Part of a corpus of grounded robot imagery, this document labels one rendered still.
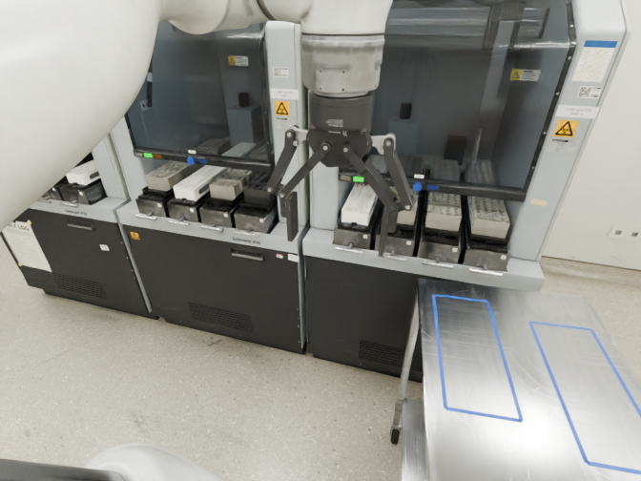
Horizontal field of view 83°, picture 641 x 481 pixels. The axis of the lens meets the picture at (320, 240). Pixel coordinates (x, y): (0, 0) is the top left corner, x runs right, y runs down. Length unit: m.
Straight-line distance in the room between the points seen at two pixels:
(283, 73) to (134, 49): 1.11
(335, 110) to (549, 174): 0.98
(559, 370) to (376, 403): 0.98
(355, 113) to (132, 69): 0.29
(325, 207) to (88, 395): 1.38
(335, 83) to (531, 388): 0.73
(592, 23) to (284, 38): 0.82
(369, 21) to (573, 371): 0.83
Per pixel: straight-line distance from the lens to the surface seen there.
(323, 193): 1.37
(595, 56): 1.26
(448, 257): 1.32
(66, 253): 2.27
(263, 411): 1.77
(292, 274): 1.51
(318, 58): 0.42
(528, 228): 1.39
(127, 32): 0.20
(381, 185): 0.47
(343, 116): 0.43
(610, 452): 0.91
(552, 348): 1.03
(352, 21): 0.41
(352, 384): 1.83
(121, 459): 0.60
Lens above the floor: 1.48
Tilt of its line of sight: 33 degrees down
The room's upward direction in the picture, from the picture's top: straight up
